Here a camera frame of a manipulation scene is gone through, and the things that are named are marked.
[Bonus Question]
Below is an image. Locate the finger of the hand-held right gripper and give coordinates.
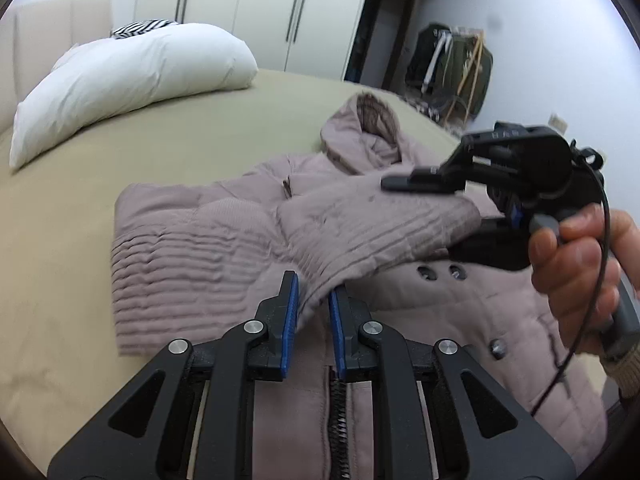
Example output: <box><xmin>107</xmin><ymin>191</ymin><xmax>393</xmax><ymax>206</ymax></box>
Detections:
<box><xmin>444</xmin><ymin>215</ymin><xmax>533</xmax><ymax>272</ymax></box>
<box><xmin>381</xmin><ymin>165</ymin><xmax>468</xmax><ymax>197</ymax></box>

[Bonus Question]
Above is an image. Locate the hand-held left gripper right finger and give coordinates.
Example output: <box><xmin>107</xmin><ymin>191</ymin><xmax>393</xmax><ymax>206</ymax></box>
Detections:
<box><xmin>327</xmin><ymin>285</ymin><xmax>578</xmax><ymax>480</ymax></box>

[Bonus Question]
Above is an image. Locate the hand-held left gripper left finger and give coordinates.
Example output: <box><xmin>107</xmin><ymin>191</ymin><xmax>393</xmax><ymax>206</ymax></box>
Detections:
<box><xmin>47</xmin><ymin>270</ymin><xmax>301</xmax><ymax>480</ymax></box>

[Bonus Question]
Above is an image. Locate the mauve quilted hooded jacket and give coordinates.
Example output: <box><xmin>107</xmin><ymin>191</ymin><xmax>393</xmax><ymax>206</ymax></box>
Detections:
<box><xmin>111</xmin><ymin>91</ymin><xmax>608</xmax><ymax>480</ymax></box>

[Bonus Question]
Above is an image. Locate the person's right forearm beige sleeve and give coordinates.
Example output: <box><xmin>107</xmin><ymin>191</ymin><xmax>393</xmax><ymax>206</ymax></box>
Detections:
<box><xmin>601</xmin><ymin>344</ymin><xmax>640</xmax><ymax>403</ymax></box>

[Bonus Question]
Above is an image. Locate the wooden clothes rack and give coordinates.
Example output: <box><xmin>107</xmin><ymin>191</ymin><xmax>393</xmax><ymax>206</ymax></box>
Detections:
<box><xmin>447</xmin><ymin>29</ymin><xmax>487</xmax><ymax>127</ymax></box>

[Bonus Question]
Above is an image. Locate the person's right hand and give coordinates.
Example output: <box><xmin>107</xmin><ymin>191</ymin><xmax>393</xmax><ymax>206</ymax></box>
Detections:
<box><xmin>529</xmin><ymin>204</ymin><xmax>640</xmax><ymax>361</ymax></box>

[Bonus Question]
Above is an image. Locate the black white patterned cloth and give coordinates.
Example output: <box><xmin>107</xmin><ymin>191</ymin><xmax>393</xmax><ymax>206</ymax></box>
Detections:
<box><xmin>412</xmin><ymin>97</ymin><xmax>447</xmax><ymax>122</ymax></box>

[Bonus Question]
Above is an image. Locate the green hanging garment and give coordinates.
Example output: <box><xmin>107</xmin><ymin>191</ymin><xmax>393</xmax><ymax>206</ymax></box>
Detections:
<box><xmin>445</xmin><ymin>35</ymin><xmax>493</xmax><ymax>116</ymax></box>

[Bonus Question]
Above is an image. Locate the black hanging jacket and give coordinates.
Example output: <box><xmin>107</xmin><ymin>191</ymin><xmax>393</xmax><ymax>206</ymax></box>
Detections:
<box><xmin>406</xmin><ymin>23</ymin><xmax>453</xmax><ymax>96</ymax></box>

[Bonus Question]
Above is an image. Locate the bed with olive sheet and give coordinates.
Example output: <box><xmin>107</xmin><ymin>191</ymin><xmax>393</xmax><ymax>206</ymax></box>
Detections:
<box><xmin>0</xmin><ymin>67</ymin><xmax>501</xmax><ymax>466</ymax></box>

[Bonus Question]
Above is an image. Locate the white wardrobe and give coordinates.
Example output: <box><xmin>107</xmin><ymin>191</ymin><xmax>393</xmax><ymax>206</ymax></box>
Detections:
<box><xmin>132</xmin><ymin>0</ymin><xmax>376</xmax><ymax>81</ymax></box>

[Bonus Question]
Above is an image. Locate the white pillow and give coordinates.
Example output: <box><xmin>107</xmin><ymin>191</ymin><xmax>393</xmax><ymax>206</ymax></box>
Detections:
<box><xmin>9</xmin><ymin>25</ymin><xmax>260</xmax><ymax>171</ymax></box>

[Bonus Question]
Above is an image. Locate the black white striped cloth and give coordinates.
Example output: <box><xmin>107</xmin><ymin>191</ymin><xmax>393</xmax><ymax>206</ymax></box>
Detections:
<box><xmin>110</xmin><ymin>19</ymin><xmax>181</xmax><ymax>41</ymax></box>

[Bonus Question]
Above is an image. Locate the beige padded headboard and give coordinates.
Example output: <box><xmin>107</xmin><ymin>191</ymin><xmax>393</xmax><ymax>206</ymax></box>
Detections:
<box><xmin>0</xmin><ymin>0</ymin><xmax>113</xmax><ymax>133</ymax></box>

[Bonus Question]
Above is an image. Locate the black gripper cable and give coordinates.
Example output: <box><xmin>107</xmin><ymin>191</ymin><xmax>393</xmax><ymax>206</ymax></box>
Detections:
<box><xmin>530</xmin><ymin>157</ymin><xmax>612</xmax><ymax>417</ymax></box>

